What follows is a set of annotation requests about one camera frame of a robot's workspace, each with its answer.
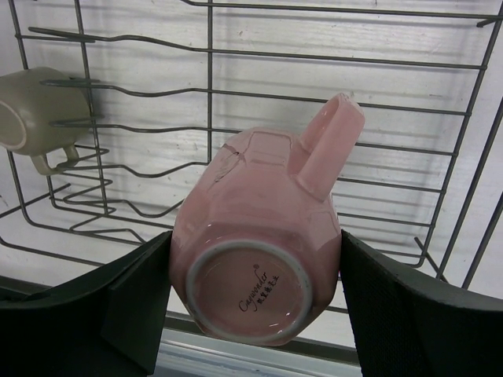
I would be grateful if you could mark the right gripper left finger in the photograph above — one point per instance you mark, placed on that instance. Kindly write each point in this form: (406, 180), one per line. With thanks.
(107, 322)

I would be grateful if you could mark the dark wire dish rack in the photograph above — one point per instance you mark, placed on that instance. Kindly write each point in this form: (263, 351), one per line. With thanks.
(170, 81)

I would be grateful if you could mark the small olive green mug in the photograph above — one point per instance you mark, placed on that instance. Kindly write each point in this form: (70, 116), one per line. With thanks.
(29, 111)

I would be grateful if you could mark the pink faceted mug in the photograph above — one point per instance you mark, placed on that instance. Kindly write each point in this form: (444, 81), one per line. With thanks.
(255, 249)

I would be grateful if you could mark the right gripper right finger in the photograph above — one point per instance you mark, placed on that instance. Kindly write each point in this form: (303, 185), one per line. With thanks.
(406, 323)

